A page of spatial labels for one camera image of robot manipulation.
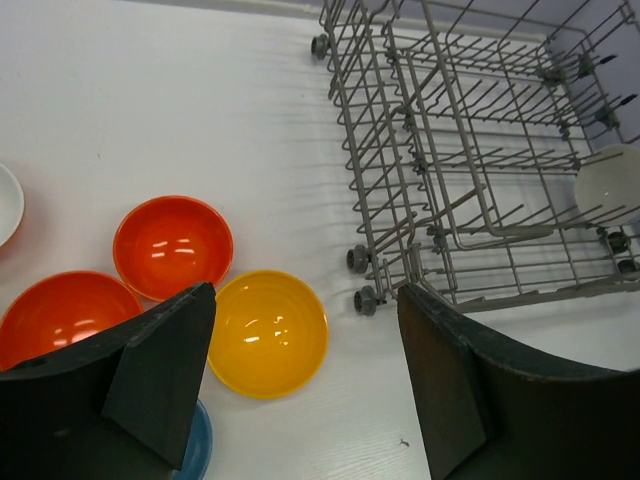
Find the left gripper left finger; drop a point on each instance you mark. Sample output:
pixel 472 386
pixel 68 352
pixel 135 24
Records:
pixel 117 405

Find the blue bowl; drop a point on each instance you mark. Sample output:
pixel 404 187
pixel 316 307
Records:
pixel 199 447

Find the large yellow bowl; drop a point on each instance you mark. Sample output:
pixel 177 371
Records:
pixel 270 337

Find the orange bowl near rack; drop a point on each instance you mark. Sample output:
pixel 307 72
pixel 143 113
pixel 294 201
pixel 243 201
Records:
pixel 168 243

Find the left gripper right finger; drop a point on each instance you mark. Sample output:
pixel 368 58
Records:
pixel 491 407

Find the white orange-bottom bowl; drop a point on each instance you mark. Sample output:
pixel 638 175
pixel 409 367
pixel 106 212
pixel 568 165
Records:
pixel 12 200

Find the white round bowl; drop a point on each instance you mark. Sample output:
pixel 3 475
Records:
pixel 606 189

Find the orange bowl left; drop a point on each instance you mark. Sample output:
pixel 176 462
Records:
pixel 63 309

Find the grey wire dish rack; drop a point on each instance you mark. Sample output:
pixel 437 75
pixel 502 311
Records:
pixel 467 123

